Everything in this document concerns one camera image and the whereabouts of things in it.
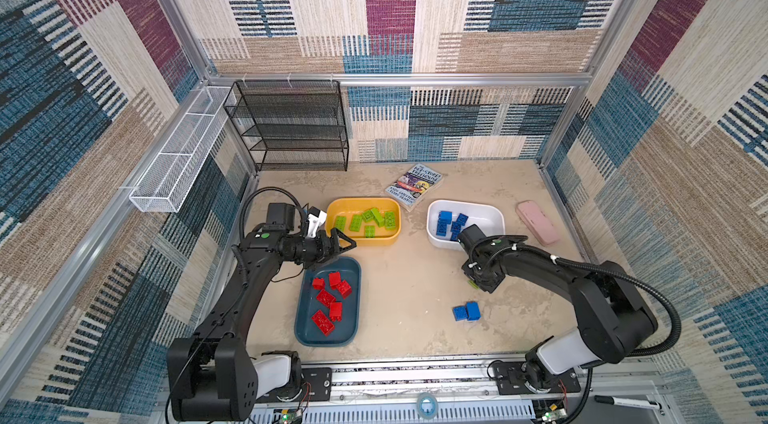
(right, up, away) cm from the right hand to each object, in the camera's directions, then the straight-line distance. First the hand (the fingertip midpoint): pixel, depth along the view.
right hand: (476, 280), depth 90 cm
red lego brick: (-40, -7, -7) cm, 41 cm away
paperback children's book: (-17, +29, +22) cm, 40 cm away
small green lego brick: (-42, +16, +13) cm, 47 cm away
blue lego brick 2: (-9, +15, +10) cm, 20 cm away
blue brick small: (-7, -7, -7) cm, 12 cm away
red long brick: (-44, -4, -3) cm, 44 cm away
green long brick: (-29, +18, +12) cm, 36 cm away
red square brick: (-42, +1, -3) cm, 42 cm away
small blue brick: (-1, +17, +12) cm, 21 cm away
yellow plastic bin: (-33, +16, +12) cm, 39 cm away
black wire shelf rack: (-62, +51, +21) cm, 82 cm away
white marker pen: (+35, -23, -20) cm, 46 cm away
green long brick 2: (-32, +13, +10) cm, 36 cm away
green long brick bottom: (-25, +16, +12) cm, 33 cm away
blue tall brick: (-3, -7, -6) cm, 9 cm away
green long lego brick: (-37, +16, +13) cm, 42 cm away
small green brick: (-33, +18, +12) cm, 40 cm away
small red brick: (-46, 0, -2) cm, 47 cm away
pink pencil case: (+24, +16, +12) cm, 31 cm away
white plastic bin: (+8, +17, +11) cm, 22 cm away
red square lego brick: (-39, -1, -4) cm, 39 cm away
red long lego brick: (-44, -9, -8) cm, 46 cm away
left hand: (-37, +11, -11) cm, 40 cm away
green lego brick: (-4, +2, -11) cm, 12 cm away
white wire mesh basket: (-92, +27, -1) cm, 96 cm away
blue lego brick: (-7, +18, +14) cm, 24 cm away
